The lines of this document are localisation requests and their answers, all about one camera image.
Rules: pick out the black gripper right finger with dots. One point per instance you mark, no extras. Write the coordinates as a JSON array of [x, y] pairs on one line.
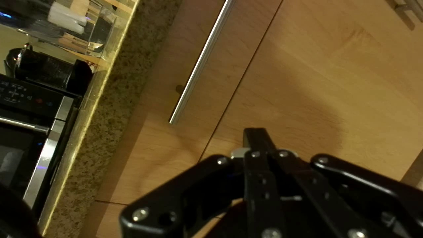
[[344, 194]]

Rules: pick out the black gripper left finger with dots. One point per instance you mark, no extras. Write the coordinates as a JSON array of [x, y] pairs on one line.
[[198, 194]]

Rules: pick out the black steel microwave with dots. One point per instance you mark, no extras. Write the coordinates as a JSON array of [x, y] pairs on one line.
[[27, 133]]

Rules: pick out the wooden cabinet door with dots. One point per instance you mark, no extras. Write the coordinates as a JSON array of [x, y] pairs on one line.
[[331, 67]]

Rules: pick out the black coffee machine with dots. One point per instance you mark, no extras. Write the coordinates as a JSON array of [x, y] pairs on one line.
[[44, 68]]

